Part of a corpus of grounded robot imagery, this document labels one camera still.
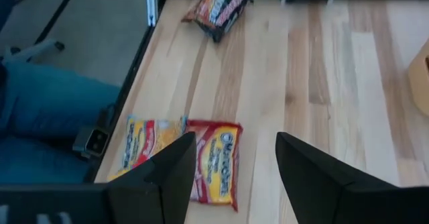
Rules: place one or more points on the black Maruchan noodle pack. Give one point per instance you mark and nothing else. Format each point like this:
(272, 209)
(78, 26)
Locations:
(218, 9)

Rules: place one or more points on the person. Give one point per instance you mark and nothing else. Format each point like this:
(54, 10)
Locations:
(50, 116)

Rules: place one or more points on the orange plastic bin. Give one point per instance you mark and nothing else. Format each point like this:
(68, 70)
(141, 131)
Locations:
(420, 80)

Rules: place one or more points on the red Maruchan ramen pack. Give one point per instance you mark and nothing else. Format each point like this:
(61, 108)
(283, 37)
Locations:
(218, 163)

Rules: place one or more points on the grey office chair base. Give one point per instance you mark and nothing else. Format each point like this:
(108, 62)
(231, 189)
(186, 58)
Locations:
(33, 49)

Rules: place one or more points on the small black camera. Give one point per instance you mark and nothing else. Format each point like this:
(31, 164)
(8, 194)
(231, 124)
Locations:
(92, 143)

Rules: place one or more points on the silver aluminium extrusion post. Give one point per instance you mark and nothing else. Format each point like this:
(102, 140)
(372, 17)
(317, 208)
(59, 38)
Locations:
(151, 2)

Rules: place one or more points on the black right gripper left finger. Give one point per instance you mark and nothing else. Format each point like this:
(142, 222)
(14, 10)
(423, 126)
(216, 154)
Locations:
(161, 183)

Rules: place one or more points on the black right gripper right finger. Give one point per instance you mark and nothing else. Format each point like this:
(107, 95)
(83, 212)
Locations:
(318, 183)

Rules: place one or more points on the blue Maruchan ramen pack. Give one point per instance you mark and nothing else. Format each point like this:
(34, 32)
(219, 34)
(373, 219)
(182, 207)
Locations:
(147, 143)

